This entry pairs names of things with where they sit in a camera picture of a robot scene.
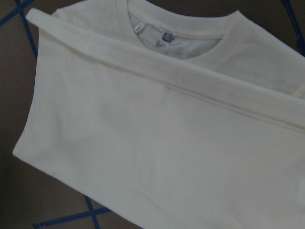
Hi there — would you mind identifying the cream long-sleeve cat shirt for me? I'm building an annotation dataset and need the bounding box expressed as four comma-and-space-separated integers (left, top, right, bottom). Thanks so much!
13, 0, 305, 229

